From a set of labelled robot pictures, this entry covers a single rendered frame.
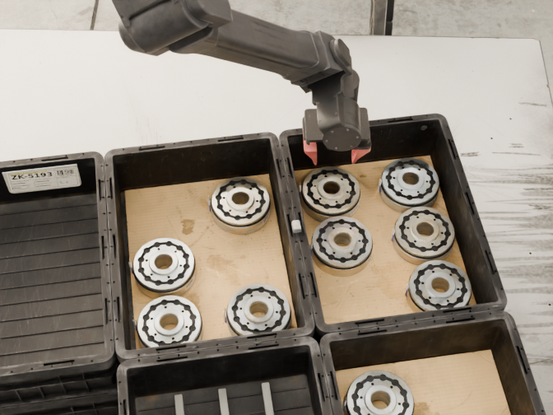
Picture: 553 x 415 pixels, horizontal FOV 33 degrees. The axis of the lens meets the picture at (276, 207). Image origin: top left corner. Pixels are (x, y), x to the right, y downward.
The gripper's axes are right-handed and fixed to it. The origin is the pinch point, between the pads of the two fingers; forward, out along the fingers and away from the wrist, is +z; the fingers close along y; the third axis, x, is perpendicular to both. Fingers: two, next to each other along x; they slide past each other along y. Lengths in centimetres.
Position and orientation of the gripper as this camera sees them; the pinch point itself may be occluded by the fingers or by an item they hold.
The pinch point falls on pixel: (334, 158)
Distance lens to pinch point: 157.3
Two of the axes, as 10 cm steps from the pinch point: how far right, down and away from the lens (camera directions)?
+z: 0.0, 5.7, 8.2
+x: -0.3, -8.2, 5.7
